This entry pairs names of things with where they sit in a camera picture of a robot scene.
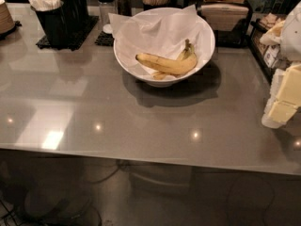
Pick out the white paper liner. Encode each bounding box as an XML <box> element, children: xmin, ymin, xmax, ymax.
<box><xmin>108</xmin><ymin>4</ymin><xmax>209</xmax><ymax>79</ymax></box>

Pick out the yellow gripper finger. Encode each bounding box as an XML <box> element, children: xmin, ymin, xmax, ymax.
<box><xmin>261</xmin><ymin>98</ymin><xmax>297</xmax><ymax>129</ymax></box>

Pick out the brown napkin dispenser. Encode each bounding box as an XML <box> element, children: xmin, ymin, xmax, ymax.
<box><xmin>198</xmin><ymin>2</ymin><xmax>252</xmax><ymax>47</ymax></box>

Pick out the rear black cutlery holder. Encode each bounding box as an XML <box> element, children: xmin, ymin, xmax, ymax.
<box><xmin>59</xmin><ymin>0</ymin><xmax>89</xmax><ymax>24</ymax></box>

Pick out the small black rubber mat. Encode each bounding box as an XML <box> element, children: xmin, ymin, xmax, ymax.
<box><xmin>95</xmin><ymin>31</ymin><xmax>114</xmax><ymax>46</ymax></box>

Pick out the salt shaker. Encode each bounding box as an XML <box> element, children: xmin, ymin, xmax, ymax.
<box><xmin>98</xmin><ymin>0</ymin><xmax>116</xmax><ymax>34</ymax></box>

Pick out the yellow banana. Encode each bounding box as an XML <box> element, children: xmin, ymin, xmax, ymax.
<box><xmin>135</xmin><ymin>46</ymin><xmax>198</xmax><ymax>75</ymax></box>
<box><xmin>152</xmin><ymin>39</ymin><xmax>191</xmax><ymax>80</ymax></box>

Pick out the black cutlery holder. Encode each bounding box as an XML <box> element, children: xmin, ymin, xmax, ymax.
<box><xmin>33</xmin><ymin>0</ymin><xmax>78</xmax><ymax>48</ymax></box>
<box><xmin>59</xmin><ymin>0</ymin><xmax>89</xmax><ymax>24</ymax></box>

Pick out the front black cutlery holder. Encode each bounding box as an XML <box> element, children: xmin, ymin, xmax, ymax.
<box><xmin>33</xmin><ymin>0</ymin><xmax>78</xmax><ymax>48</ymax></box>

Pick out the brown paper cup stack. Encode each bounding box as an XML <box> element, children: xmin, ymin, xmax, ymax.
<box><xmin>0</xmin><ymin>0</ymin><xmax>15</xmax><ymax>34</ymax></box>

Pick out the white bowl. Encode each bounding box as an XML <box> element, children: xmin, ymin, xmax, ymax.
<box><xmin>113</xmin><ymin>7</ymin><xmax>216</xmax><ymax>89</ymax></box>

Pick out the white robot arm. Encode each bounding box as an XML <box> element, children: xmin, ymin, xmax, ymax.
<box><xmin>260</xmin><ymin>2</ymin><xmax>301</xmax><ymax>129</ymax></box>

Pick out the black condiment packet rack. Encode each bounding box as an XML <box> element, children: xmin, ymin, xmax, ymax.
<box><xmin>248</xmin><ymin>13</ymin><xmax>290</xmax><ymax>82</ymax></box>

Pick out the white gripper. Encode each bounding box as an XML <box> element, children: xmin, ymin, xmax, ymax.
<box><xmin>260</xmin><ymin>21</ymin><xmax>301</xmax><ymax>107</ymax></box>

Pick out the pepper shaker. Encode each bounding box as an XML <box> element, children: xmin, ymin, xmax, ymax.
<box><xmin>113</xmin><ymin>0</ymin><xmax>133</xmax><ymax>17</ymax></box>

